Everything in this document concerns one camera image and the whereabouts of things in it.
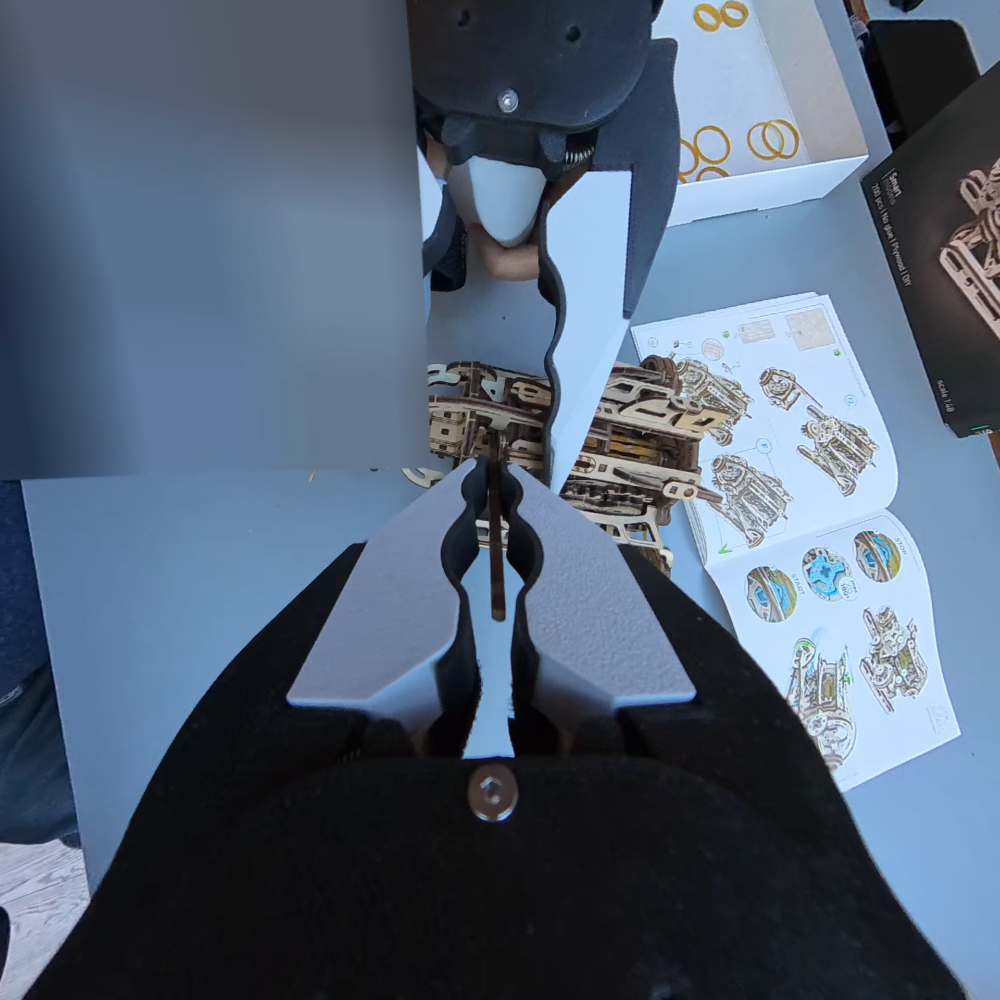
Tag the group of yellow rubber bands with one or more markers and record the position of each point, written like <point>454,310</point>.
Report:
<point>769,140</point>

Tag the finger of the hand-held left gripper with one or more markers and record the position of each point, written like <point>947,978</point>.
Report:
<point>426,187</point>
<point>598,297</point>

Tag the black flat object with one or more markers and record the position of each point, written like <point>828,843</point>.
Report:
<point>922,70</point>

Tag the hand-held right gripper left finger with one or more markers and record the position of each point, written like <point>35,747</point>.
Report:
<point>367,625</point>

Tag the person's leg in jeans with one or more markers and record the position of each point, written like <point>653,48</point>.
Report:
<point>31,664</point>

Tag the person's left hand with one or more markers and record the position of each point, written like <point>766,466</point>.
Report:
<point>512,262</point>

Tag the wooden mechanical model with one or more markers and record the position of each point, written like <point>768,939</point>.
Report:
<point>617,453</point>

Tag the thin dark wooden stick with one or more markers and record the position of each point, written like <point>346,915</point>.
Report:
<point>498,562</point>

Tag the black printed model box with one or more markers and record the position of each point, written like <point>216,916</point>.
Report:
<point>961,258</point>

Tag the illustrated instruction booklet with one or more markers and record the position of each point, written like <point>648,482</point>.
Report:
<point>812,500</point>

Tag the white cardboard box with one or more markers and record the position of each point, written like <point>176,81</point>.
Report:
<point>758,78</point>

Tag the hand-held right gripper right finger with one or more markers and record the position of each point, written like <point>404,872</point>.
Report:
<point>601,625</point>

